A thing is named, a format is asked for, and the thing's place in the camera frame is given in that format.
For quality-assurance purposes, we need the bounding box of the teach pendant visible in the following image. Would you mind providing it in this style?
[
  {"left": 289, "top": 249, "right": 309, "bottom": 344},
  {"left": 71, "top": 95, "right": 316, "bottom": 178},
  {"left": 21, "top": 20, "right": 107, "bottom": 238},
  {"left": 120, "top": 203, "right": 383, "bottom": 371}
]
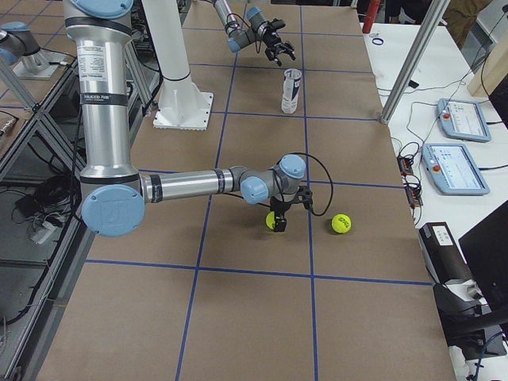
[
  {"left": 421, "top": 143, "right": 490, "bottom": 196},
  {"left": 437, "top": 98, "right": 491, "bottom": 143}
]

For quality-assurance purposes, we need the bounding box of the black box with label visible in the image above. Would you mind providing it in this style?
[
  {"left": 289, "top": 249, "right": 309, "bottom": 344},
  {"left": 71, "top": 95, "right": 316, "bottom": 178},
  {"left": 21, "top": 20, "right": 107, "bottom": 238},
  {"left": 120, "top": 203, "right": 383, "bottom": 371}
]
[{"left": 418, "top": 221, "right": 473, "bottom": 284}]

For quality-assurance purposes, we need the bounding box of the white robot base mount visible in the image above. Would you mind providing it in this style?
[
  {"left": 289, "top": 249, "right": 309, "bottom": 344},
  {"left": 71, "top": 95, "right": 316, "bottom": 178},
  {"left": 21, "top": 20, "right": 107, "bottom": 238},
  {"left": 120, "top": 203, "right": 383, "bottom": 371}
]
[{"left": 153, "top": 79, "right": 214, "bottom": 131}]

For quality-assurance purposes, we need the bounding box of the orange circuit board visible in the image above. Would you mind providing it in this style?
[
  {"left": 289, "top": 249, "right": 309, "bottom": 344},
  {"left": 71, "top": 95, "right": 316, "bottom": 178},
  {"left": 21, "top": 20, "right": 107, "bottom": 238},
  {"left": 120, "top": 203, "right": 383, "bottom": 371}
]
[{"left": 397, "top": 156, "right": 414, "bottom": 176}]

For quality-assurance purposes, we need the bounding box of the black monitor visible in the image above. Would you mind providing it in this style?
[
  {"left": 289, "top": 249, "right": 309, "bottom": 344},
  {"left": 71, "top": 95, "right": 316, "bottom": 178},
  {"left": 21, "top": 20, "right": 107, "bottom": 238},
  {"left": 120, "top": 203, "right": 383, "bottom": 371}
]
[{"left": 459, "top": 202, "right": 508, "bottom": 310}]

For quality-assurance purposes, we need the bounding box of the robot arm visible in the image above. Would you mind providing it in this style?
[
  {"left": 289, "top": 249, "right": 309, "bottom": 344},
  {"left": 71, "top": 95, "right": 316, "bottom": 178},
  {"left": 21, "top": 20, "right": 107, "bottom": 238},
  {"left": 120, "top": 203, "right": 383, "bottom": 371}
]
[
  {"left": 63, "top": 1, "right": 306, "bottom": 237},
  {"left": 210, "top": 0, "right": 296, "bottom": 67}
]

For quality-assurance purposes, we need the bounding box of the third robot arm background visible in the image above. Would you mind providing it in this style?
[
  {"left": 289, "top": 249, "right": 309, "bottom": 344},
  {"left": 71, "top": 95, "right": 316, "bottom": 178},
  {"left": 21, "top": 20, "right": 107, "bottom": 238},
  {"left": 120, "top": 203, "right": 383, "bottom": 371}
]
[{"left": 1, "top": 21, "right": 68, "bottom": 80}]

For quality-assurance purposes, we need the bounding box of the aluminium frame post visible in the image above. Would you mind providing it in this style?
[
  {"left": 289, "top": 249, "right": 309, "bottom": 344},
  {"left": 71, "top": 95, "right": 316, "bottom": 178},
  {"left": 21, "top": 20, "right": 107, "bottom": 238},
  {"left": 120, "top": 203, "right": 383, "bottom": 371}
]
[{"left": 379, "top": 0, "right": 450, "bottom": 125}]

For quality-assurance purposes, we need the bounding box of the brown paper table cover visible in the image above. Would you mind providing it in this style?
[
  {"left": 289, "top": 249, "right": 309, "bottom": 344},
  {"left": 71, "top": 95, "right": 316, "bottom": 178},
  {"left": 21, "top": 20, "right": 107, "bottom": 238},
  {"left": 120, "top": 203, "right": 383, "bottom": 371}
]
[{"left": 38, "top": 2, "right": 454, "bottom": 380}]

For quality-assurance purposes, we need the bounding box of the teach pendant near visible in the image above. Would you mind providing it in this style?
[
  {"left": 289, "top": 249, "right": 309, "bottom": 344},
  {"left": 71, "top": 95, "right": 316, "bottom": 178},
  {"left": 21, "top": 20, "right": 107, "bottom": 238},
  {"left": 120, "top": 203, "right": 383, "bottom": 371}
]
[{"left": 421, "top": 143, "right": 490, "bottom": 196}]

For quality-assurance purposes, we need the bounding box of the teach pendant far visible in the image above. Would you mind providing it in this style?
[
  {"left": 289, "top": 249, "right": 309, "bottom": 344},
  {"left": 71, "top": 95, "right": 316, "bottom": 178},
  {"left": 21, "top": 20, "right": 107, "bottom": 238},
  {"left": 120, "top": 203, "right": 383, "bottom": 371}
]
[{"left": 437, "top": 98, "right": 491, "bottom": 143}]

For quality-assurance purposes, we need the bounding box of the yellow tennis ball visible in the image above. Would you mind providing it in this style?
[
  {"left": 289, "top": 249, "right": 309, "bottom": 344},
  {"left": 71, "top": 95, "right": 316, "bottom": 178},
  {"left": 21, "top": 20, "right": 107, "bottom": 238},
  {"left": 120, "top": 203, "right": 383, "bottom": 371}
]
[
  {"left": 265, "top": 211, "right": 277, "bottom": 230},
  {"left": 331, "top": 214, "right": 352, "bottom": 234}
]

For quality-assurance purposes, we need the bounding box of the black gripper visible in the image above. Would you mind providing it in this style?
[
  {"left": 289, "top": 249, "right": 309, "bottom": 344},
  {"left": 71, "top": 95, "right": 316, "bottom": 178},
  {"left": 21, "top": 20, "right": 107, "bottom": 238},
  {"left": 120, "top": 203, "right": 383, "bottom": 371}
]
[
  {"left": 262, "top": 22, "right": 296, "bottom": 66},
  {"left": 269, "top": 190, "right": 300, "bottom": 233}
]

